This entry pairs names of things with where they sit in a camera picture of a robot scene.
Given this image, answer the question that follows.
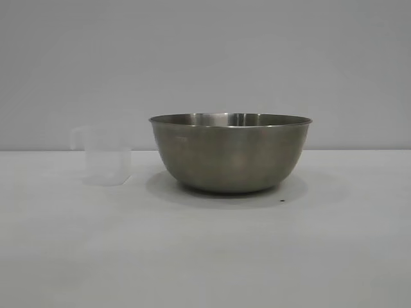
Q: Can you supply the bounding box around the translucent plastic measuring cup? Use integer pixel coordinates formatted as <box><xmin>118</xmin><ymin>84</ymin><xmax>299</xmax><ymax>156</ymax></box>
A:
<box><xmin>70</xmin><ymin>126</ymin><xmax>134</xmax><ymax>187</ymax></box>

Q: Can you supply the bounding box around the stainless steel mixing bowl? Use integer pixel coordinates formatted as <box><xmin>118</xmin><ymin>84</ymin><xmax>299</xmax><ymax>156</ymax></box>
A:
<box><xmin>148</xmin><ymin>112</ymin><xmax>313</xmax><ymax>194</ymax></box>

